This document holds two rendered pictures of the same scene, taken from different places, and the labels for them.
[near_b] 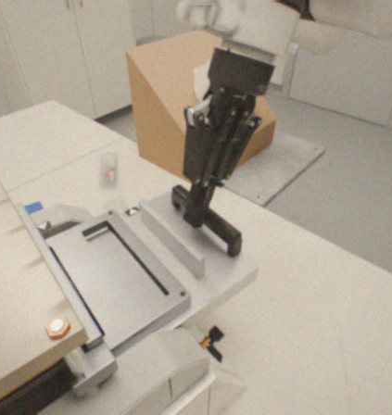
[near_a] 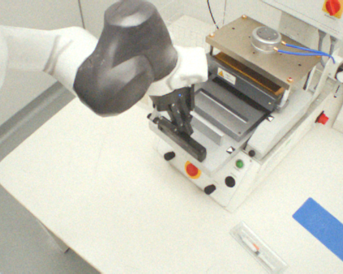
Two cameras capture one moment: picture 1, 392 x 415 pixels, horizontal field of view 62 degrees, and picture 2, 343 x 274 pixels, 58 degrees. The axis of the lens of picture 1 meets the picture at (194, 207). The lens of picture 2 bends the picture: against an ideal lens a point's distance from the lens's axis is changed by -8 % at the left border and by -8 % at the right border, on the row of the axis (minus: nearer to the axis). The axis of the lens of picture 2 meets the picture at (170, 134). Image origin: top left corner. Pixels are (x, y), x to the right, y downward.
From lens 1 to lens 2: 0.92 m
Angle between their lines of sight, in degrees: 88
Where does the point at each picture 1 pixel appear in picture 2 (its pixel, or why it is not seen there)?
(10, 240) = (245, 53)
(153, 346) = not seen: hidden behind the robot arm
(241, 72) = not seen: hidden behind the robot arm
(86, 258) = (236, 106)
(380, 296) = (57, 201)
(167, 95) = not seen: outside the picture
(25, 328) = (220, 35)
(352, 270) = (66, 220)
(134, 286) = (209, 102)
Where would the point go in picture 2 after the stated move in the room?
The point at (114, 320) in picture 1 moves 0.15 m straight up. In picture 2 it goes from (210, 84) to (215, 40)
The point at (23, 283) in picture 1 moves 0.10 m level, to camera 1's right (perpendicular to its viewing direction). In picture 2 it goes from (229, 43) to (192, 44)
